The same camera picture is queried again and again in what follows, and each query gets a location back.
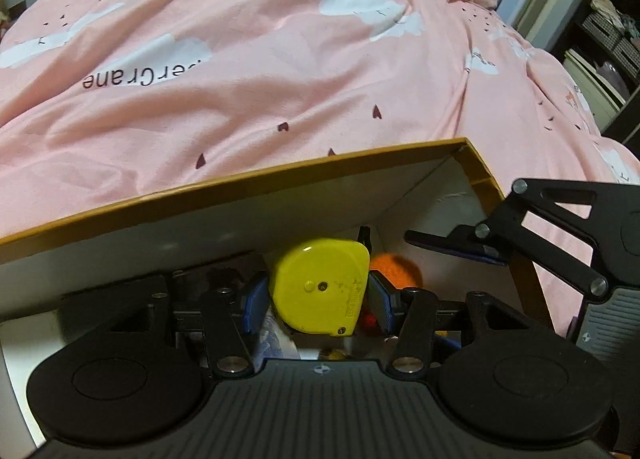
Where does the white plastic bin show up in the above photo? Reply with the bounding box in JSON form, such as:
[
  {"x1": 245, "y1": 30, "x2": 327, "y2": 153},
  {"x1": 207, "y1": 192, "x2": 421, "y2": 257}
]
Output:
[{"x1": 562, "y1": 46, "x2": 628, "y2": 112}]

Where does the grey woven basket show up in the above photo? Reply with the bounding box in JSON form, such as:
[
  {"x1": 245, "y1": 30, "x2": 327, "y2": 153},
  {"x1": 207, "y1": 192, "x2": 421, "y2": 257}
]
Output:
[
  {"x1": 581, "y1": 12, "x2": 626, "y2": 51},
  {"x1": 612, "y1": 36, "x2": 640, "y2": 66}
]

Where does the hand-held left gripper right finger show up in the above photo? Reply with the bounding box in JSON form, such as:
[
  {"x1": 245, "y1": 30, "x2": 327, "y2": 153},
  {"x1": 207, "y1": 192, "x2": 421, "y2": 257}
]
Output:
[{"x1": 369, "y1": 271, "x2": 556, "y2": 380}]

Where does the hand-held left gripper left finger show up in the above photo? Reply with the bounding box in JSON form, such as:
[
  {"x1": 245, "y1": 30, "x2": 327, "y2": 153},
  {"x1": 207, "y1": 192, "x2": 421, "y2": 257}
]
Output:
[{"x1": 60, "y1": 269, "x2": 271, "y2": 380}]

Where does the orange cardboard box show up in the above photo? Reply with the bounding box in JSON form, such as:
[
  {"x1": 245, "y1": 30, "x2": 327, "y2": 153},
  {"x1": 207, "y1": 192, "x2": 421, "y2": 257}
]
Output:
[{"x1": 0, "y1": 136, "x2": 573, "y2": 447}]

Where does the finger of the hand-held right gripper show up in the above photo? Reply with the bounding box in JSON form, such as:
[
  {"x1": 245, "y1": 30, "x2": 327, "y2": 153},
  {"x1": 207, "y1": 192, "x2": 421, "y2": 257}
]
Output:
[{"x1": 404, "y1": 178, "x2": 612, "y2": 304}]

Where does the yellow tape measure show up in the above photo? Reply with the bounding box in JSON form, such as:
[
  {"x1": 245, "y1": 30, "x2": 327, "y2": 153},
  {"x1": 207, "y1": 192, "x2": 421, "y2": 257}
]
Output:
[{"x1": 268, "y1": 237, "x2": 371, "y2": 338}]

